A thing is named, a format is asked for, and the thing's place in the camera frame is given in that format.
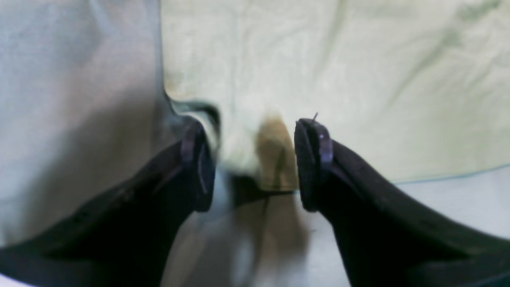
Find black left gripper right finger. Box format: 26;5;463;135
294;118;510;287

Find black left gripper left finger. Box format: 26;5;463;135
1;122;215;287

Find light green T-shirt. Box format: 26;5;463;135
161;0;510;190

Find green table cloth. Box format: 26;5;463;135
1;0;509;287

